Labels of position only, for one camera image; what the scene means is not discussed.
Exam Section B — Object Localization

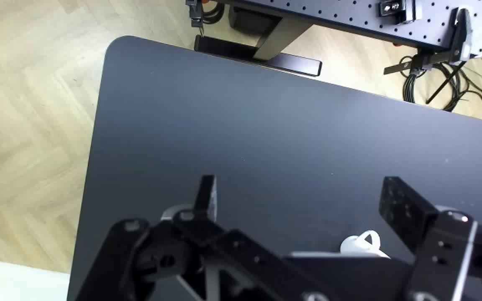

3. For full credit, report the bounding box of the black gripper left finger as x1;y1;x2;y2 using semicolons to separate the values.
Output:
75;175;331;301

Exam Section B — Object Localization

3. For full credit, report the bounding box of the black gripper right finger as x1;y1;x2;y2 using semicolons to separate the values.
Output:
377;176;482;301

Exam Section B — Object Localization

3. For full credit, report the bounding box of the white ceramic mug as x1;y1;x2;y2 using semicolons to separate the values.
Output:
289;228;391;261

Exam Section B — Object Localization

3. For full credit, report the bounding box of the black table base foot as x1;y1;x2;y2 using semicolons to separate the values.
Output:
192;34;324;79

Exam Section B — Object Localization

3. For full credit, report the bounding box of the grey metal table leg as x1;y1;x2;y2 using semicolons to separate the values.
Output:
250;16;316;62

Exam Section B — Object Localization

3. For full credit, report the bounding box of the black device on perforated board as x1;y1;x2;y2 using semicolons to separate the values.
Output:
377;0;419;26

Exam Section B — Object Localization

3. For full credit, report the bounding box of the grey perforated board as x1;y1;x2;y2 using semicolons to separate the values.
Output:
223;0;482;61

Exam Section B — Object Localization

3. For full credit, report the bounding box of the black cable bundle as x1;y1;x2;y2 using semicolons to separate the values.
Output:
399;54;482;126

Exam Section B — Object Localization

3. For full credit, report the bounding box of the black cable with plug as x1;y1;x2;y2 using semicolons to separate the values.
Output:
183;0;227;31

